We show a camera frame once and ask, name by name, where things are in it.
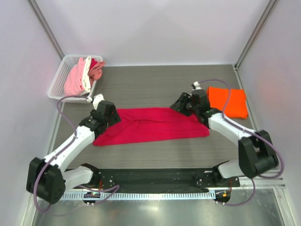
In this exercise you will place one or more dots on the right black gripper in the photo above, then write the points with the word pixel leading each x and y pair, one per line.
pixel 179 105

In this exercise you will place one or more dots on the white plastic laundry basket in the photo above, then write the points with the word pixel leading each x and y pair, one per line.
pixel 56 90

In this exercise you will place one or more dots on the left aluminium frame post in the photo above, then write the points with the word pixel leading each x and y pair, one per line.
pixel 45 26

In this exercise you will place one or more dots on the slotted cable duct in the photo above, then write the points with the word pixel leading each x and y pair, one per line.
pixel 82 195

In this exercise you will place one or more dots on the folded orange t shirt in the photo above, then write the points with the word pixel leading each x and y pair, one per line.
pixel 236 107

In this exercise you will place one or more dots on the dark red t shirt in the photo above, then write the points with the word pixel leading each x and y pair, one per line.
pixel 93 63

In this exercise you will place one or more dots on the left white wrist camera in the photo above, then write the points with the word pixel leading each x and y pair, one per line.
pixel 95 100

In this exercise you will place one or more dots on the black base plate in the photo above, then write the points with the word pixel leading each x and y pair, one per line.
pixel 176 180

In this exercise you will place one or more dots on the crimson red t shirt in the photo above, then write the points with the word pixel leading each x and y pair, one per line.
pixel 139 125

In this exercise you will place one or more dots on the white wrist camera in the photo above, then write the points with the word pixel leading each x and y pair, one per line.
pixel 195 87
pixel 95 100

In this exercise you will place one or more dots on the light pink t shirt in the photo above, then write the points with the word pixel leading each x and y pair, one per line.
pixel 73 84

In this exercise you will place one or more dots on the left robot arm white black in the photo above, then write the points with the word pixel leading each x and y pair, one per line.
pixel 48 178

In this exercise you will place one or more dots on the white t shirt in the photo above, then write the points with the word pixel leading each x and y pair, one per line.
pixel 85 77

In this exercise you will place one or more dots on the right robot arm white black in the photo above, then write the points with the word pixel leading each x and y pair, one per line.
pixel 255 153

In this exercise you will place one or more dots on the salmon pink t shirt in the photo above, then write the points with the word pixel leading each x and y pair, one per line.
pixel 96 72

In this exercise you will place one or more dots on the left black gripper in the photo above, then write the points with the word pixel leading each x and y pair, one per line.
pixel 114 117

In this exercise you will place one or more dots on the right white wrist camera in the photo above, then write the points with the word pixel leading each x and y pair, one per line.
pixel 195 87

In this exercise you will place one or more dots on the right aluminium frame post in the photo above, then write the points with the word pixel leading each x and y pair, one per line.
pixel 255 33

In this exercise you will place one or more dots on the aluminium frame post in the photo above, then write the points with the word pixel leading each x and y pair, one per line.
pixel 255 33
pixel 45 26

